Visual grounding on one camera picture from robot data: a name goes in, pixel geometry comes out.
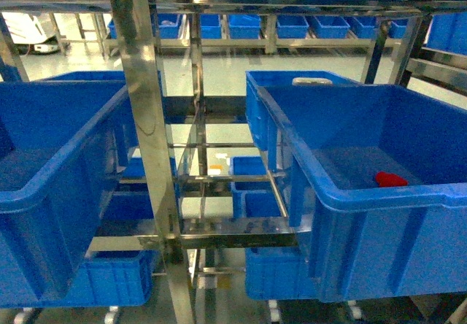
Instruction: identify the red one-stud toy block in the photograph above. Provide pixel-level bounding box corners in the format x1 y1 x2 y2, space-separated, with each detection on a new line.
375 171 409 188

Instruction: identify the blue bin behind right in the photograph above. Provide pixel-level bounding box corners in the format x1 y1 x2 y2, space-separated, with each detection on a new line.
245 69 362 157

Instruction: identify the small blue bin centre floor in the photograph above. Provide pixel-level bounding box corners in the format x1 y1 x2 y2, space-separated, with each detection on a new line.
229 156 281 218

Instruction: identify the white grey object in bin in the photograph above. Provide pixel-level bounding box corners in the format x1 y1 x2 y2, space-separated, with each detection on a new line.
292 77 333 86

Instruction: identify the lower blue bin right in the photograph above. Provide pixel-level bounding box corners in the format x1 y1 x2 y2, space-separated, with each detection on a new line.
245 247 317 301

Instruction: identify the large blue bin right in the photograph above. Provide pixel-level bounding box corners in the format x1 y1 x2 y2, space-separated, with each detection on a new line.
258 85 466 302

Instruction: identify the large blue bin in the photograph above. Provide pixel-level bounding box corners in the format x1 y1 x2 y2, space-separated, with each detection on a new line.
258 85 466 302
1 80 138 307

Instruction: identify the large blue bin left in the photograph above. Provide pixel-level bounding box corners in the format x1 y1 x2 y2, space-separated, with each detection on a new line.
1 80 138 307

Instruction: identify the lower blue bin left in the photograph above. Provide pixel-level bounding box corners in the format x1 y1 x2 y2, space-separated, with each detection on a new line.
7 249 154 309

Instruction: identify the stainless steel rack frame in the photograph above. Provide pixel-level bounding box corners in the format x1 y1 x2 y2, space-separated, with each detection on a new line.
1 0 466 323

